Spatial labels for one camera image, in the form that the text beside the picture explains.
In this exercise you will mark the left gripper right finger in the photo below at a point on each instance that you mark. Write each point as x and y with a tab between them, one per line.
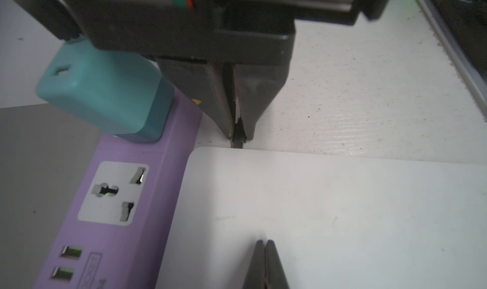
274	272

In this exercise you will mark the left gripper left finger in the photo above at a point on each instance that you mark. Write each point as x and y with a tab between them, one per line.
256	273

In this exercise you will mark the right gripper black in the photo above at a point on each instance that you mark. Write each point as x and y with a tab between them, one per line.
186	35

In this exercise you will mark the teal charger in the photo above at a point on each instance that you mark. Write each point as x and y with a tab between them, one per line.
123	94

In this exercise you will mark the white closed laptop front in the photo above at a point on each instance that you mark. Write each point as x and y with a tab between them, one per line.
337	222

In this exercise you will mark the grey closed laptop centre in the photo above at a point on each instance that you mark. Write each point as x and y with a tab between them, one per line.
45	153

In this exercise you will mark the purple power strip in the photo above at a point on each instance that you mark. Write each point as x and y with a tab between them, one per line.
116	229

